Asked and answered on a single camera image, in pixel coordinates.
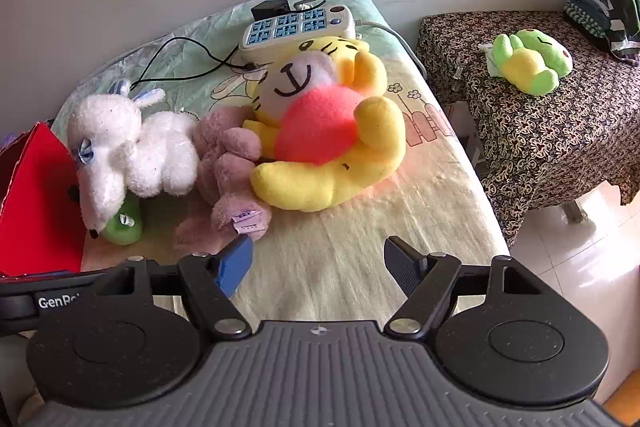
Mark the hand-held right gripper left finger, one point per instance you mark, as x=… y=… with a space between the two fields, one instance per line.
x=235 y=268

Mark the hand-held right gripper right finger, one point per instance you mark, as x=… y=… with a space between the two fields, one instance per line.
x=400 y=268

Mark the red cardboard box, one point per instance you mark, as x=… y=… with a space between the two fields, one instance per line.
x=40 y=207

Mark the pink plush bear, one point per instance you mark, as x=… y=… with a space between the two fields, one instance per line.
x=225 y=152

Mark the green mushroom plush toy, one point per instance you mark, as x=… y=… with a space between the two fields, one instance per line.
x=125 y=227

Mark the yellow tiger plush toy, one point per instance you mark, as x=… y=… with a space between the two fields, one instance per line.
x=310 y=177

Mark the white plush rabbit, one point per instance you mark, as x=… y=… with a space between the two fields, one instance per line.
x=100 y=132
x=165 y=152

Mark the pale printed bed sheet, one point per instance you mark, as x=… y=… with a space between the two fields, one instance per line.
x=350 y=227

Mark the brown patterned tablecloth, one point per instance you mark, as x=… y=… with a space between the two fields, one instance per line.
x=550 y=132

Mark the green frog plush toy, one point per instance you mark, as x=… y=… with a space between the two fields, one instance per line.
x=525 y=62

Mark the white power strip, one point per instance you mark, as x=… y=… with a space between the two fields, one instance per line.
x=295 y=27

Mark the black power adapter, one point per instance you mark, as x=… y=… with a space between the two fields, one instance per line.
x=267 y=9

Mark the stack of folded clothes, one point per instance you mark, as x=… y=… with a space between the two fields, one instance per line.
x=600 y=17

